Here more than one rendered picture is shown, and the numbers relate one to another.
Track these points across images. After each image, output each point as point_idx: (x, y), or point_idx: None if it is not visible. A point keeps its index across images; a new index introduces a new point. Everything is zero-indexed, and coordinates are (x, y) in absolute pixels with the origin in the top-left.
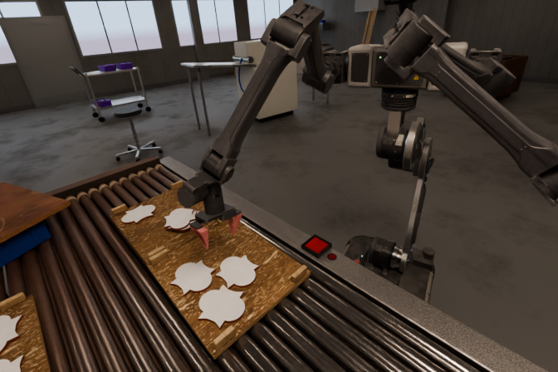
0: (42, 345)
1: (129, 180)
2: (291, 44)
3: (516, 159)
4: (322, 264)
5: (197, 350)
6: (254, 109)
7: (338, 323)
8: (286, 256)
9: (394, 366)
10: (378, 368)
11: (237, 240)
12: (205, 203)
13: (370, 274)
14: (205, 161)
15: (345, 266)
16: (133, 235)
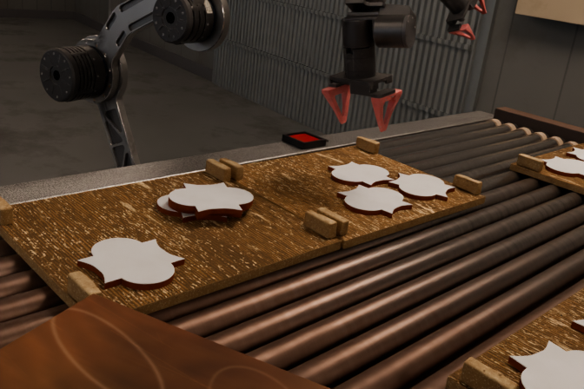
0: (542, 315)
1: None
2: None
3: None
4: (335, 146)
5: (478, 211)
6: None
7: (419, 152)
8: (328, 150)
9: (453, 145)
10: None
11: (286, 171)
12: (373, 56)
13: (351, 132)
14: None
15: (338, 138)
16: (235, 265)
